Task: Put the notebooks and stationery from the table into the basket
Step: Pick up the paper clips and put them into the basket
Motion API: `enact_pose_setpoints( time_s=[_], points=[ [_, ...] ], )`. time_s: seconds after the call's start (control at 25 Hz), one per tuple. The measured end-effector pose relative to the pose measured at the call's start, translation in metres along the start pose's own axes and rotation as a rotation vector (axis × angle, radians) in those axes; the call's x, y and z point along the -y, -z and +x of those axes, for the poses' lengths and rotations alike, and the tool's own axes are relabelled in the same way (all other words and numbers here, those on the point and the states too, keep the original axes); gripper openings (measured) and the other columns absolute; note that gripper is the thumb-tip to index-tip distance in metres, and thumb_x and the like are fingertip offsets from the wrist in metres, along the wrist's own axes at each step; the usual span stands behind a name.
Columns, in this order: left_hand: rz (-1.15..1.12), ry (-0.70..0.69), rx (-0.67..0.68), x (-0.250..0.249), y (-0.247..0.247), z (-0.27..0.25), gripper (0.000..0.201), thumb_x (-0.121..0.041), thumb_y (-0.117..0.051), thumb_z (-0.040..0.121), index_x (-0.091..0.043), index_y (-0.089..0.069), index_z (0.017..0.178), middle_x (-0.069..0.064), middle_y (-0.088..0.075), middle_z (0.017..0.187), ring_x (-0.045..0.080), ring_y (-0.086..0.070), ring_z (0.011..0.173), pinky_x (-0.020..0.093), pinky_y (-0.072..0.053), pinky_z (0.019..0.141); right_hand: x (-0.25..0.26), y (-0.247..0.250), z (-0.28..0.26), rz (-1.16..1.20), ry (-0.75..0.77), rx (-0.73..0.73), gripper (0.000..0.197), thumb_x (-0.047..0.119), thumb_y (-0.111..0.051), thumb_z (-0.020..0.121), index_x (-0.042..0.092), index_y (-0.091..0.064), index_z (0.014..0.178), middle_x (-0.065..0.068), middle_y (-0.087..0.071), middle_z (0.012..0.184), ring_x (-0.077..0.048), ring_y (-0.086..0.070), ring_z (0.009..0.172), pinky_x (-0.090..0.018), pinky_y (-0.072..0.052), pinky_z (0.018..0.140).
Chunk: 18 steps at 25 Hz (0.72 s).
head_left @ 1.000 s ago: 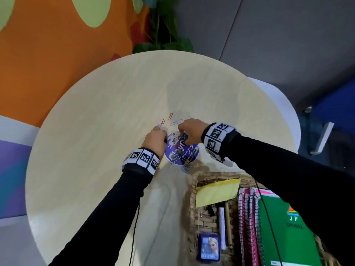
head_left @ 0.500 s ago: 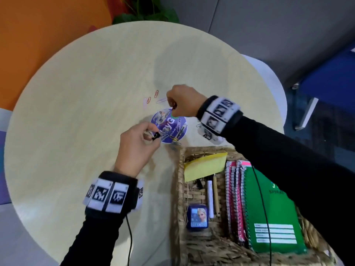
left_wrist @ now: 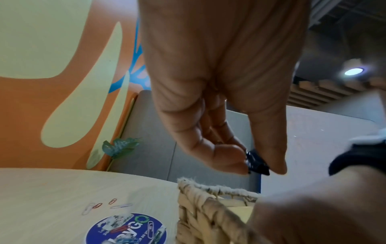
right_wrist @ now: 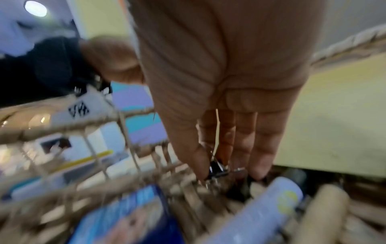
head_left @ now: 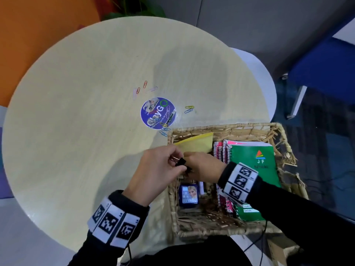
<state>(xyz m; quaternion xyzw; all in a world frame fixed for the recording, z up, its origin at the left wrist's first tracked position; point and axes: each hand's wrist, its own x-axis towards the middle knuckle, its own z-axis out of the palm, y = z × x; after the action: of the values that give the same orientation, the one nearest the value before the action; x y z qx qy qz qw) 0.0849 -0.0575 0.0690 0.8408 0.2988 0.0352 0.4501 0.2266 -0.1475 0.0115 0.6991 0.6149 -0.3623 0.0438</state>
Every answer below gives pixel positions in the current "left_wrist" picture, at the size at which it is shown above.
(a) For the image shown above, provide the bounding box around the person's left hand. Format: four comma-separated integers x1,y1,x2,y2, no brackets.
137,0,312,176

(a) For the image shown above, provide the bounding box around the grey partition panel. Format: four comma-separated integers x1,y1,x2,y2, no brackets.
259,105,386,197

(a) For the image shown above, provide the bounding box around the round ceiling light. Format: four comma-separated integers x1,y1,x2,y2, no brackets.
343,67,364,77

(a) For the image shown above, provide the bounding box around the person's right hand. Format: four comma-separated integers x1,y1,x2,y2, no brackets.
246,164,386,244

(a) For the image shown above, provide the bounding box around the black wrist strap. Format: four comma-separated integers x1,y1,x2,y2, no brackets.
328,142,386,177

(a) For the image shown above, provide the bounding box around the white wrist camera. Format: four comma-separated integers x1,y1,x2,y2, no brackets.
346,127,386,150

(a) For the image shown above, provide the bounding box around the black binder clip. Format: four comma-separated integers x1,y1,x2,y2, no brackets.
244,148,271,176

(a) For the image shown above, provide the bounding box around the green leaf plant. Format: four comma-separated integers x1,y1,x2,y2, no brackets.
101,137,143,159

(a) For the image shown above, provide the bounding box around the round blue printed lid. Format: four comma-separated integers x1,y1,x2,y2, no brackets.
85,213,168,244

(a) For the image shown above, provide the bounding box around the grey upholstered bench backrest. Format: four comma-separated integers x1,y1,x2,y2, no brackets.
108,90,263,194

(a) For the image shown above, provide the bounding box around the woven straw basket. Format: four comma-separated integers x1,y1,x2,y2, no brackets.
176,177,272,244

